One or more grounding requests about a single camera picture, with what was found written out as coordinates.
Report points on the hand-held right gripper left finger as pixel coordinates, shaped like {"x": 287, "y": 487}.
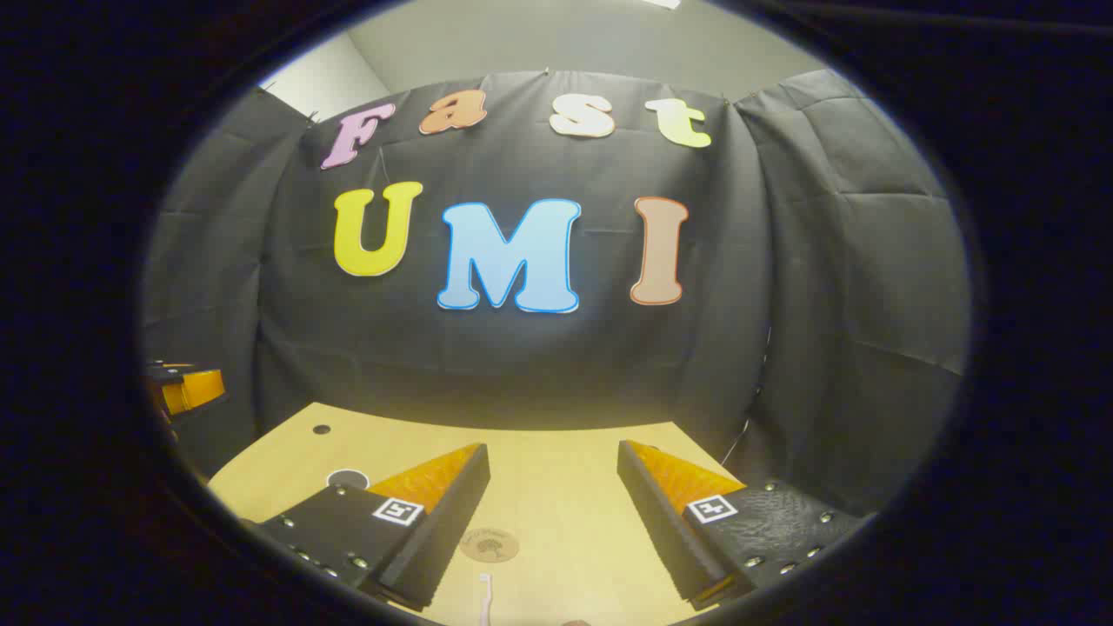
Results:
{"x": 439, "y": 530}

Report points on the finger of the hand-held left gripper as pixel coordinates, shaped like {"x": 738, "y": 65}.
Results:
{"x": 196, "y": 389}

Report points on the white toothbrush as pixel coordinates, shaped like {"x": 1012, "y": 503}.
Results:
{"x": 485, "y": 600}

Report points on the round cork coaster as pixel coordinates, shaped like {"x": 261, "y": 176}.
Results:
{"x": 489, "y": 545}

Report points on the light wooden desktop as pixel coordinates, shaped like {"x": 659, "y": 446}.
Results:
{"x": 556, "y": 496}

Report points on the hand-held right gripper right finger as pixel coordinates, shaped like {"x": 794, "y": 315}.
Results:
{"x": 665, "y": 530}

